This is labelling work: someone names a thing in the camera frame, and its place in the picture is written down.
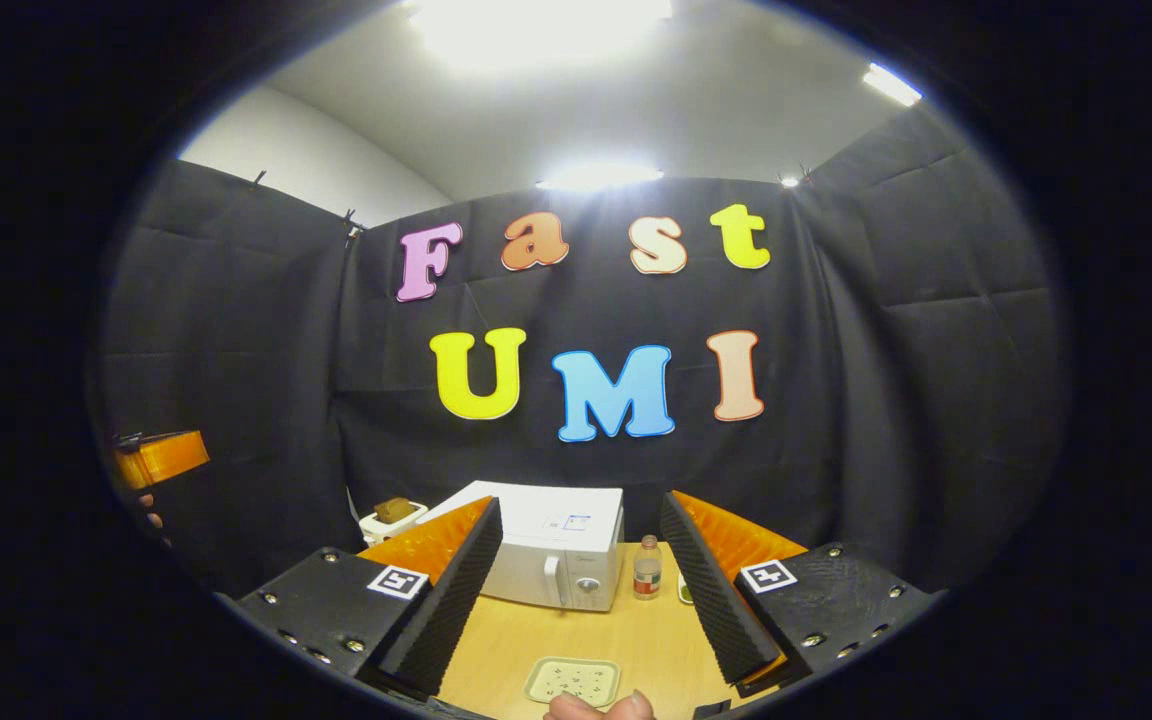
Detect clear bottle with red label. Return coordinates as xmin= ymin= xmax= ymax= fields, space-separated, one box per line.
xmin=632 ymin=534 xmax=664 ymax=601

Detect white toaster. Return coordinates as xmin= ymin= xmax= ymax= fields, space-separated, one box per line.
xmin=358 ymin=500 xmax=430 ymax=549

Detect white microwave oven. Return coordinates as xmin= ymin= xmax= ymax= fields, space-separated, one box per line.
xmin=417 ymin=480 xmax=626 ymax=613

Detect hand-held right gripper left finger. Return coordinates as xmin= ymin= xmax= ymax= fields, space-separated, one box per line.
xmin=234 ymin=495 xmax=504 ymax=701

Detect small white dotted tray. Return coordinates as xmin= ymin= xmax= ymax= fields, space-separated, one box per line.
xmin=523 ymin=656 xmax=624 ymax=709

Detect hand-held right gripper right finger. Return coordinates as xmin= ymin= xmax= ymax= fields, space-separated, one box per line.
xmin=658 ymin=489 xmax=944 ymax=688

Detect large ceiling light panel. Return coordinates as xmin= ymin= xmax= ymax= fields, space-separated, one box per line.
xmin=404 ymin=0 xmax=674 ymax=63

